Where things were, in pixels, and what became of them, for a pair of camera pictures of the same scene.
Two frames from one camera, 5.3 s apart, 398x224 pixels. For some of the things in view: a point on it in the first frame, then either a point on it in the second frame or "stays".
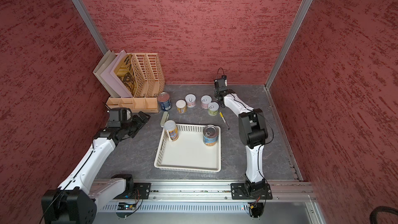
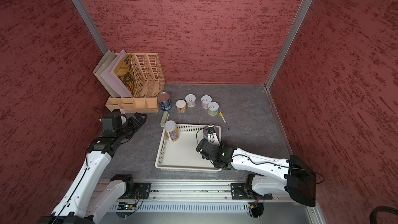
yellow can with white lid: x=170 y=126 stays
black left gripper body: x=130 y=125 stays
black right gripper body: x=215 y=92 -> x=214 y=159
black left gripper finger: x=144 y=117 stays
